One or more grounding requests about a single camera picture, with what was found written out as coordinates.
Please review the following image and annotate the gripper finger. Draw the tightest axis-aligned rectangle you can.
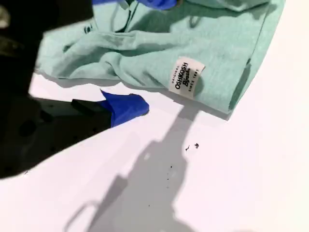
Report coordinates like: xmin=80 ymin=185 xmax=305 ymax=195
xmin=28 ymin=88 xmax=150 ymax=160
xmin=91 ymin=0 xmax=184 ymax=11

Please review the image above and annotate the pale green T-shirt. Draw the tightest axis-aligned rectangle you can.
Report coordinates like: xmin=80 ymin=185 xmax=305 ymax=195
xmin=35 ymin=0 xmax=287 ymax=121

